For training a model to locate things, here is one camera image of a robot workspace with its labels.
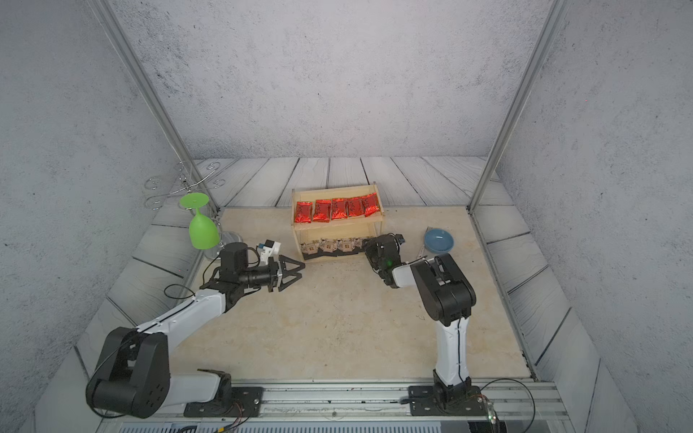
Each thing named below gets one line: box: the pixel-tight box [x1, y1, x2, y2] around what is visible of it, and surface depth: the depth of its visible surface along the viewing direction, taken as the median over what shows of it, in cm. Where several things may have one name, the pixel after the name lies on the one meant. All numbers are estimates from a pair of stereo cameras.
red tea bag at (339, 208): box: [330, 197, 350, 221], surface depth 91 cm
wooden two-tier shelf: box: [290, 182, 386, 260], surface depth 95 cm
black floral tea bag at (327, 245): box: [318, 238, 335, 253], surface depth 107 cm
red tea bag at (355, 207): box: [345, 196, 365, 218], surface depth 93 cm
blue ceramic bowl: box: [424, 228, 455, 255], surface depth 107 cm
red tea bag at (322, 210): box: [313, 199, 332, 223], surface depth 92 cm
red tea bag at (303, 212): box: [294, 201, 314, 223], surface depth 90 cm
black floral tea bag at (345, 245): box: [336, 238, 353, 252], surface depth 107 cm
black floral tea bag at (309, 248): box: [300, 239, 320, 256], surface depth 107 cm
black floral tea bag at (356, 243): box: [351, 237, 363, 250], surface depth 109 cm
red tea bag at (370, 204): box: [360, 192, 381, 218], surface depth 91 cm
